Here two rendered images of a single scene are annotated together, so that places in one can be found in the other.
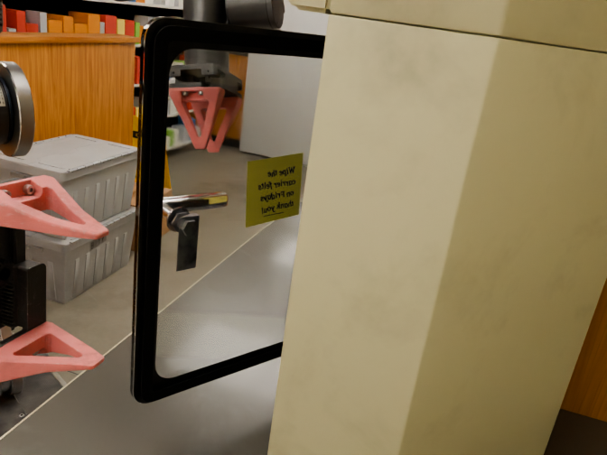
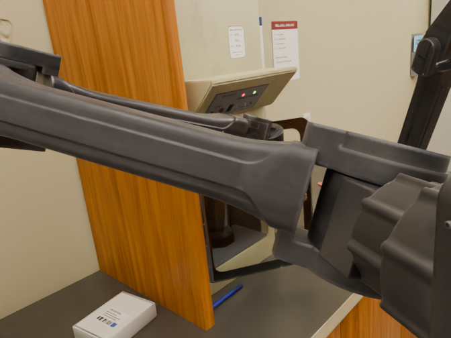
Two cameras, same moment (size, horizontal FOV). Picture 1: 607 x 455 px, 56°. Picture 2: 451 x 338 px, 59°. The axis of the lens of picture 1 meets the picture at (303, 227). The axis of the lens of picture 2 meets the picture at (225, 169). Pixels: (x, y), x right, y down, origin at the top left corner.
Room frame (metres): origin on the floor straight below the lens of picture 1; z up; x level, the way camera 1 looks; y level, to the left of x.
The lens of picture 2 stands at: (1.46, 0.45, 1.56)
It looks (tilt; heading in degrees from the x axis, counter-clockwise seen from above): 16 degrees down; 210
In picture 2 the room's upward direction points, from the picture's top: 6 degrees counter-clockwise
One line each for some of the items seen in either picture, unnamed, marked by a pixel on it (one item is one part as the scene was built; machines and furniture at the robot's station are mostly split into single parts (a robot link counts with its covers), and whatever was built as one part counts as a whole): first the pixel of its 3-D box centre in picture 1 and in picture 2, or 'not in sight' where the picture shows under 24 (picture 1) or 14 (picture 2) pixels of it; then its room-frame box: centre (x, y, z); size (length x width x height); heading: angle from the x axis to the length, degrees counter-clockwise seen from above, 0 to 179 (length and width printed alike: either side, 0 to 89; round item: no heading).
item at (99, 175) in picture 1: (70, 183); not in sight; (2.59, 1.15, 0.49); 0.60 x 0.42 x 0.33; 165
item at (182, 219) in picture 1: (184, 241); not in sight; (0.52, 0.11, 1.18); 0.02 x 0.02 x 0.06; 43
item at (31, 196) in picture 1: (44, 238); not in sight; (0.36, 0.18, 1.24); 0.09 x 0.07 x 0.07; 75
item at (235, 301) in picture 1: (265, 217); (256, 202); (0.60, 0.04, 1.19); 0.30 x 0.01 x 0.40; 133
